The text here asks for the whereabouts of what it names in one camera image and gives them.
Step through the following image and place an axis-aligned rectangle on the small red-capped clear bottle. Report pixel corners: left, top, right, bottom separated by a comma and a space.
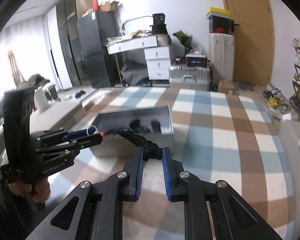
86, 126, 104, 136

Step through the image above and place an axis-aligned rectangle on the black long hair clip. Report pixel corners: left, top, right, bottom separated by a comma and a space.
119, 130, 162, 161

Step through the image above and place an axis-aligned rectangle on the person left hand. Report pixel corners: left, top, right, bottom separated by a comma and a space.
8, 178, 51, 203

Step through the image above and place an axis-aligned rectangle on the grey open storage box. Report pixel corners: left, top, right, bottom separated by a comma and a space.
90, 105, 174, 158

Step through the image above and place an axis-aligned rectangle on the white paper roll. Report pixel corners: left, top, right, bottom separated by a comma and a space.
34, 87, 49, 113

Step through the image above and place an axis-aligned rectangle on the black hair claw in box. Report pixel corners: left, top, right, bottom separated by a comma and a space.
129, 119, 161, 134

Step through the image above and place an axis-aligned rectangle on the plaid bed cover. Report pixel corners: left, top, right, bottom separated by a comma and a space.
47, 87, 300, 239

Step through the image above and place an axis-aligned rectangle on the black refrigerator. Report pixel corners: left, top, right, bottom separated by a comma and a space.
77, 10, 120, 89

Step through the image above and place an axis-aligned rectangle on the silver suitcase lying flat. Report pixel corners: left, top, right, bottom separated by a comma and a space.
169, 64, 211, 91

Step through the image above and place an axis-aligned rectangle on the white desk with drawers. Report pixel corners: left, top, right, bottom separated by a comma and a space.
107, 34, 174, 80

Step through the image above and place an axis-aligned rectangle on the glass display cabinet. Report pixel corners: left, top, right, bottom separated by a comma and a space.
56, 0, 93, 87

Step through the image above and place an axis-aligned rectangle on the black red flat box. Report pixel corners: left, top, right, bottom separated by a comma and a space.
175, 54, 207, 67

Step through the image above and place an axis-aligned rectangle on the dark flower bouquet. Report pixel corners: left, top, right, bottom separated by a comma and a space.
173, 30, 193, 54

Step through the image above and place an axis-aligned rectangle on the white upright suitcase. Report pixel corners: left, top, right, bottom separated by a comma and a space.
209, 33, 235, 85

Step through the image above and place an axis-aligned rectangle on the black nike shoe box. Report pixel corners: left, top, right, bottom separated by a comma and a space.
209, 16, 231, 35

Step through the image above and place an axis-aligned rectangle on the yellow shoe box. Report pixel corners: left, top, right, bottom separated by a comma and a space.
206, 7, 230, 19

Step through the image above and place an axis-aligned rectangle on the wooden door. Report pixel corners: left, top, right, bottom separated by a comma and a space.
223, 0, 274, 86

